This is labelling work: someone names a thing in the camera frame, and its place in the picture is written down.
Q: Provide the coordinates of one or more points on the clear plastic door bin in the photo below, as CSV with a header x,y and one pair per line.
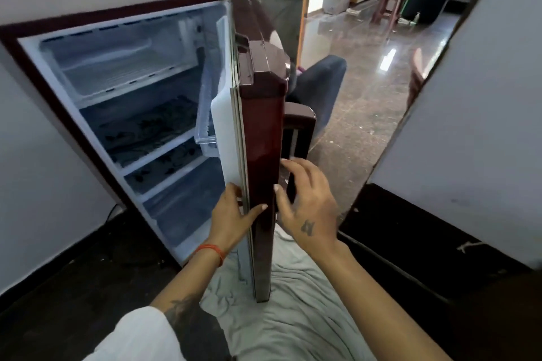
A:
x,y
207,119

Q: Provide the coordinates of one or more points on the person's right hand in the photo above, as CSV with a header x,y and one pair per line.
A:
x,y
315,217

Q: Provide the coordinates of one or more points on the pink striped shirt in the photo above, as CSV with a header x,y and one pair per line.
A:
x,y
135,339

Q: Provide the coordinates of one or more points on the person's left hand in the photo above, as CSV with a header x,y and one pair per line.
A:
x,y
230,221

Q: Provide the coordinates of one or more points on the person's left forearm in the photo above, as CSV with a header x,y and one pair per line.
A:
x,y
186,289

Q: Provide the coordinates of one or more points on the patterned glass shelf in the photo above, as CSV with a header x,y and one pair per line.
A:
x,y
144,128
169,170

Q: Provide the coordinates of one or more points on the maroon plastic stool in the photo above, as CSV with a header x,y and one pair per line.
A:
x,y
388,5

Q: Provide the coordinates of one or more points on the wooden door frame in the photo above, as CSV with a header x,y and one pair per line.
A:
x,y
305,5

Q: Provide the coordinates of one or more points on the blue armchair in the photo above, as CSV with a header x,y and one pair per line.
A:
x,y
322,81

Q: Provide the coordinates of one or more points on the person's right forearm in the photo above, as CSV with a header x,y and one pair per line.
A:
x,y
381,310

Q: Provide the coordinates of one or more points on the grey storage box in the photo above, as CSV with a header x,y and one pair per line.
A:
x,y
336,0

